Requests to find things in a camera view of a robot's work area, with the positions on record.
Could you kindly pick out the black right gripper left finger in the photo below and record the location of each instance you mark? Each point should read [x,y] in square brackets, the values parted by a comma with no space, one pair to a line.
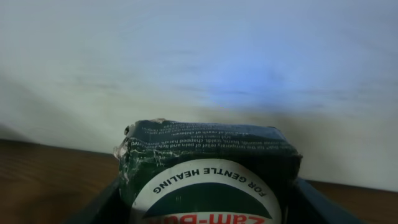
[106,208]

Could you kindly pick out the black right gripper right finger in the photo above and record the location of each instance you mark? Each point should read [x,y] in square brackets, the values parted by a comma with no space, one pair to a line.
[308,206]

